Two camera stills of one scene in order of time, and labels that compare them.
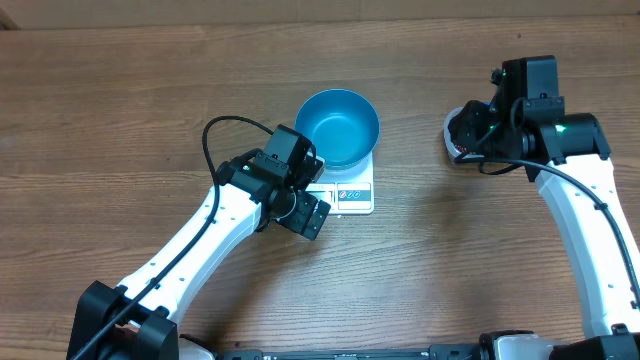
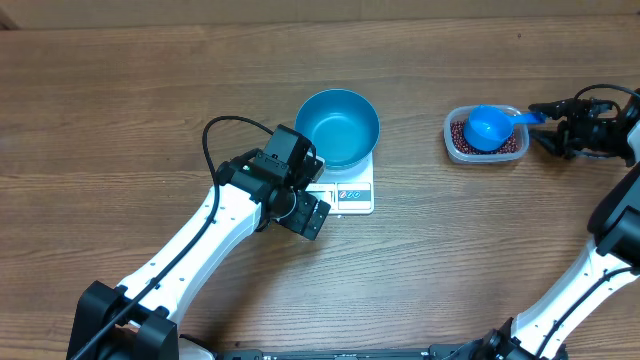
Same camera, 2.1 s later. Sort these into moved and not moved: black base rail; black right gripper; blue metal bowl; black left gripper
Moved: black right gripper
Not moved: black base rail; blue metal bowl; black left gripper
